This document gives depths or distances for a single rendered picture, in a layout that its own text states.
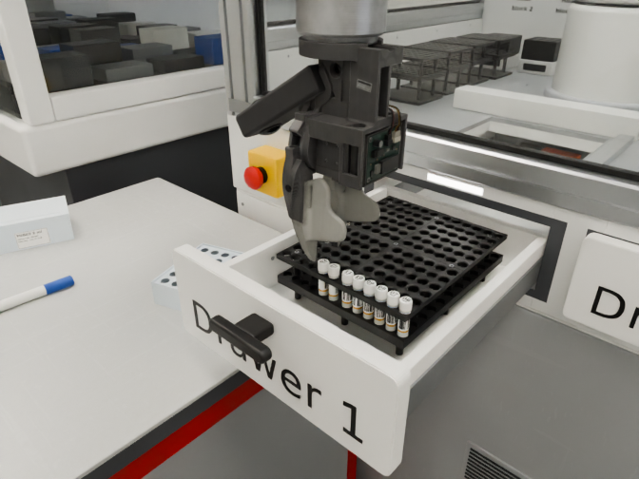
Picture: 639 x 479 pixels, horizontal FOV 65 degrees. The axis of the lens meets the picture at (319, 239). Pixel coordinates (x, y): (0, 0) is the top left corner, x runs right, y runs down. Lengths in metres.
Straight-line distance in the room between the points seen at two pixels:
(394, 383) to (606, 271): 0.33
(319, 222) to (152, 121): 0.86
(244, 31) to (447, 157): 0.41
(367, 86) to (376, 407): 0.25
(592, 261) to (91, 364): 0.60
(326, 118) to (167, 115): 0.89
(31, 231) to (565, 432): 0.88
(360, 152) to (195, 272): 0.22
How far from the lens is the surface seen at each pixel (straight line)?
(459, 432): 0.91
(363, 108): 0.43
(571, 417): 0.79
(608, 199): 0.63
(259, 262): 0.60
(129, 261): 0.89
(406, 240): 0.61
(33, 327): 0.79
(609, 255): 0.63
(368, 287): 0.50
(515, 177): 0.66
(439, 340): 0.48
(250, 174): 0.85
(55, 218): 0.98
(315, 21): 0.42
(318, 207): 0.47
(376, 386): 0.40
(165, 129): 1.31
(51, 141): 1.19
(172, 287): 0.73
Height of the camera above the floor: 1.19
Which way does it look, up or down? 29 degrees down
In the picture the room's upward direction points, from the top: straight up
